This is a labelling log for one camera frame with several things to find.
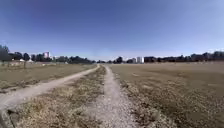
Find white tall building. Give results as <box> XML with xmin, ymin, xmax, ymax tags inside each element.
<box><xmin>136</xmin><ymin>56</ymin><xmax>145</xmax><ymax>64</ymax></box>

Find pale gravel dirt track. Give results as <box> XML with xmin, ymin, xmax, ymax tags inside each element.
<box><xmin>87</xmin><ymin>64</ymin><xmax>138</xmax><ymax>128</ymax></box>

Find dry grass strip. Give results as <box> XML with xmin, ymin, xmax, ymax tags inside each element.
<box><xmin>9</xmin><ymin>65</ymin><xmax>108</xmax><ymax>128</ymax></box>

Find dry brown grass field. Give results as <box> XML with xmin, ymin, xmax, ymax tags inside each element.
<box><xmin>107</xmin><ymin>61</ymin><xmax>224</xmax><ymax>128</ymax></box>

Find pale high-rise building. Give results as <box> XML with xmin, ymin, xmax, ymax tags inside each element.
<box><xmin>43</xmin><ymin>51</ymin><xmax>50</xmax><ymax>60</ymax></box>

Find row of trees and buildings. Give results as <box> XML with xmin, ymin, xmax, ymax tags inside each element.
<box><xmin>96</xmin><ymin>50</ymin><xmax>224</xmax><ymax>64</ymax></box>

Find dry grass field with fence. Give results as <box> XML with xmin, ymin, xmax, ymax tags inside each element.
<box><xmin>0</xmin><ymin>62</ymin><xmax>98</xmax><ymax>94</ymax></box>

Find pale dirt side track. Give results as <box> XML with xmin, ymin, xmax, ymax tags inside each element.
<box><xmin>0</xmin><ymin>64</ymin><xmax>101</xmax><ymax>111</ymax></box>

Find row of dark trees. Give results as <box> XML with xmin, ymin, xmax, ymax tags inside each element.
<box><xmin>0</xmin><ymin>44</ymin><xmax>97</xmax><ymax>65</ymax></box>

